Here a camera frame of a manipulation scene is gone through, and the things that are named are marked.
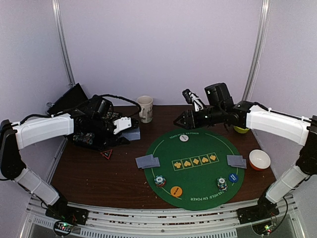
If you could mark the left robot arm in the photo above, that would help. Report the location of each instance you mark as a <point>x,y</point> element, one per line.
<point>33,129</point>

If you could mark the poker chip stack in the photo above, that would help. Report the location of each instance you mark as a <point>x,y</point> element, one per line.
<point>222,184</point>
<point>159,181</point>

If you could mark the orange big blind button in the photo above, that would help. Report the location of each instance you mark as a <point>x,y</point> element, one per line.
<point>176,191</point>

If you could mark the red black triangle button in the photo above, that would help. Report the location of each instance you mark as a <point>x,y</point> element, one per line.
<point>107,154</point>

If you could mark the blue small blind button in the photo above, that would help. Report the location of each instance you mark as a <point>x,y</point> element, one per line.
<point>233,177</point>

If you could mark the beige ceramic mug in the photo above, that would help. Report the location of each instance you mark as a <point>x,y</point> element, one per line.
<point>146,104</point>

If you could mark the aluminium frame post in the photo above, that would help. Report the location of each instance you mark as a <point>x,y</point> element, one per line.
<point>62,42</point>
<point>259,46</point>

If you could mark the round green poker mat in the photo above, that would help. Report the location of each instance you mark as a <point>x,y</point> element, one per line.
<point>195,166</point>

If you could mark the white dealer button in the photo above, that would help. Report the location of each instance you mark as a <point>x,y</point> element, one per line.
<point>184,138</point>

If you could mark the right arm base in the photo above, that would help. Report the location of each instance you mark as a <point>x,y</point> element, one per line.
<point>262,210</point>

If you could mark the yellow-green plastic bowl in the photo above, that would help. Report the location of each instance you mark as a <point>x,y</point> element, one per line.
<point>241,130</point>

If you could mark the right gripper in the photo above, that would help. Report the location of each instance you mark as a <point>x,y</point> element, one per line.
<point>189,119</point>

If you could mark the left aluminium frame post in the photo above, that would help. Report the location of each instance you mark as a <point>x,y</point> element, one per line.
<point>62,42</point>

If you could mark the white orange bowl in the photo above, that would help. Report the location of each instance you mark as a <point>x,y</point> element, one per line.
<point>259,160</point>

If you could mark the aluminium front rail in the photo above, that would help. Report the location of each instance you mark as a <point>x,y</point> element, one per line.
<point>219,222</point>

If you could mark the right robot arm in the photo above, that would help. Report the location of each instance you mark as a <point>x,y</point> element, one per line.
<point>255,116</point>

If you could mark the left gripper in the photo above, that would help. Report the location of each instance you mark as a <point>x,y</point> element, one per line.
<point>125,139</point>

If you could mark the black poker chip case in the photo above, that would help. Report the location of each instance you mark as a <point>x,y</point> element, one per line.
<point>71,101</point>

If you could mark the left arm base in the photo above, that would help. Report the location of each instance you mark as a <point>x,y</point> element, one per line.
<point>66,213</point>

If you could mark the right aluminium frame post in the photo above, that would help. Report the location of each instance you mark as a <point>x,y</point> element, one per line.
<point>259,46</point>

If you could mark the single blue playing card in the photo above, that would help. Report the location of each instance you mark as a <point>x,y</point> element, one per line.
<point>153,163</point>

